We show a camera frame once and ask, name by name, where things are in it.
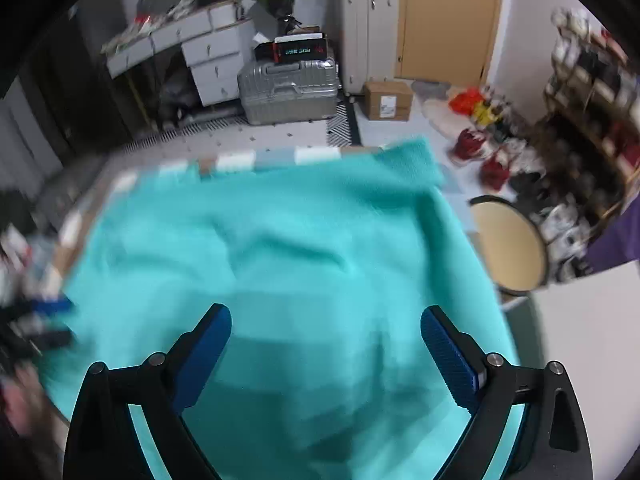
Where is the purple cloth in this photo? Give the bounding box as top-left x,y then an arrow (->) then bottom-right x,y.
585,210 -> 640,274

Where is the black and red box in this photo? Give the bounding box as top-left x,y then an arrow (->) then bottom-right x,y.
254,32 -> 329,67

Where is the white upright suitcase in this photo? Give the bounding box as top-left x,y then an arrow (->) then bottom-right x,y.
335,0 -> 402,97

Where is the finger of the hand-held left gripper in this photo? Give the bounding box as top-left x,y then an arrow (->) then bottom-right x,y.
30,329 -> 75,350
22,296 -> 76,317

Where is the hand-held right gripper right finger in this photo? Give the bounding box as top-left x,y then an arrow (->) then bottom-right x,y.
420,305 -> 593,480

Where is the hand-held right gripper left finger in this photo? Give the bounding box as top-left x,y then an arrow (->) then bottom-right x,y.
62,303 -> 233,480

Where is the wrapped flower bouquet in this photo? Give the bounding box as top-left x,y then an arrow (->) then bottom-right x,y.
246,0 -> 302,32

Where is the white dresser with drawers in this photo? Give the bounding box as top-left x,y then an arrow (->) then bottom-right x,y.
102,0 -> 257,109

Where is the checked blanket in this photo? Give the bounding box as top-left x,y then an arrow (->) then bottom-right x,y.
50,145 -> 481,286

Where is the round beige stool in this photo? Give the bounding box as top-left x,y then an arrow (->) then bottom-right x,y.
469,196 -> 549,296

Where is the silver aluminium suitcase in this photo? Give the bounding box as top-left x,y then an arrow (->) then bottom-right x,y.
237,57 -> 342,127

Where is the cardboard box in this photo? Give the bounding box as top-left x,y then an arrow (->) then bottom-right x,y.
362,80 -> 414,123

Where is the white fluffy mat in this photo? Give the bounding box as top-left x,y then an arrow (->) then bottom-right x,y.
422,97 -> 467,137

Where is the pile of assorted shoes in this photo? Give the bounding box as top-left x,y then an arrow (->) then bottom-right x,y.
452,90 -> 602,282

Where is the shoe rack with shoes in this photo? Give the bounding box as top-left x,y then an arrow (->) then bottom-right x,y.
542,7 -> 640,222

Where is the dark wardrobe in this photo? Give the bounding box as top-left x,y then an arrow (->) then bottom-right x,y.
20,10 -> 147,162

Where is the wooden door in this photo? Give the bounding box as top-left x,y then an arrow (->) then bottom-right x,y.
392,0 -> 507,87

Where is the dark grey bag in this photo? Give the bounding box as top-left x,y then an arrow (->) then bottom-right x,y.
155,50 -> 197,112

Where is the red bag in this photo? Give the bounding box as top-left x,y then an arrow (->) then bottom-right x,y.
449,87 -> 484,114

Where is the light grey furniture block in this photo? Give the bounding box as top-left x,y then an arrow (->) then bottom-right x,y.
500,260 -> 640,480

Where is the teal and black jacket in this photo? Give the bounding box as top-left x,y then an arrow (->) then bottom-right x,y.
40,135 -> 531,480

